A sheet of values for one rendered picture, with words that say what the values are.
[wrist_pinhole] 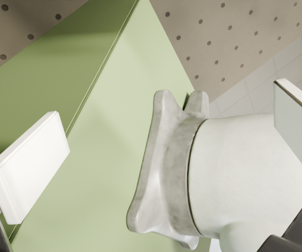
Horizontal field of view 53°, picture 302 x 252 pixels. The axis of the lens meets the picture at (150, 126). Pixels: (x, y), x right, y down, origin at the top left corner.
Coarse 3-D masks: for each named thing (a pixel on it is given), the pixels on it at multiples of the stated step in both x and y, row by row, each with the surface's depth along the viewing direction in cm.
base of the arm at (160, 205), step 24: (168, 96) 39; (192, 96) 46; (168, 120) 38; (192, 120) 39; (168, 144) 36; (144, 168) 36; (168, 168) 35; (144, 192) 34; (168, 192) 35; (144, 216) 33; (168, 216) 36; (192, 240) 44
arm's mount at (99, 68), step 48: (96, 0) 44; (144, 0) 38; (48, 48) 41; (96, 48) 34; (144, 48) 38; (0, 96) 38; (48, 96) 33; (96, 96) 30; (144, 96) 37; (0, 144) 31; (96, 144) 30; (144, 144) 37; (48, 192) 24; (96, 192) 29; (48, 240) 24; (96, 240) 29; (144, 240) 36
